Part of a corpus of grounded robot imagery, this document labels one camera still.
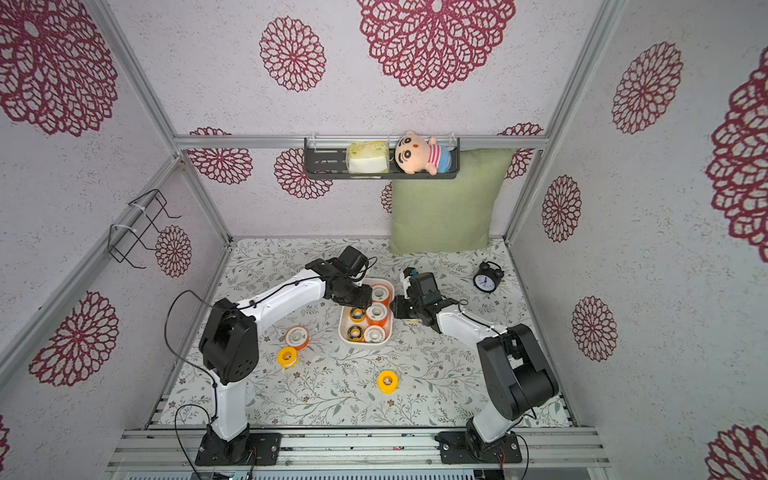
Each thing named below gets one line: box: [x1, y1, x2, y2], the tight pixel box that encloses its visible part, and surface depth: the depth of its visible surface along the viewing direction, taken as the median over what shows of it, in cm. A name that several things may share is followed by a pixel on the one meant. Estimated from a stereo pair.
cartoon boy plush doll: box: [395, 130, 453, 176], surface depth 88 cm
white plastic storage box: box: [338, 278, 394, 347], surface depth 95 cm
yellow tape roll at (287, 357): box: [277, 346, 299, 369], surface depth 90 cm
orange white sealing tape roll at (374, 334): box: [364, 325, 386, 344], surface depth 94 cm
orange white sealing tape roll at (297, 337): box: [285, 325, 310, 351], surface depth 93 cm
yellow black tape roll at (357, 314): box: [350, 307, 366, 323], surface depth 99 cm
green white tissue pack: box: [346, 140, 389, 174], surface depth 92 cm
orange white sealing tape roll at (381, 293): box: [371, 284, 392, 307], surface depth 100 cm
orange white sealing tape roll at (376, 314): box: [366, 302, 388, 327], surface depth 96 cm
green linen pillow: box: [389, 148, 515, 254], surface depth 102 cm
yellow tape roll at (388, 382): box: [377, 370, 399, 395], surface depth 85 cm
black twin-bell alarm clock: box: [473, 261, 505, 293], surface depth 102 cm
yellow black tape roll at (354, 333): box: [347, 325, 363, 342], surface depth 95 cm
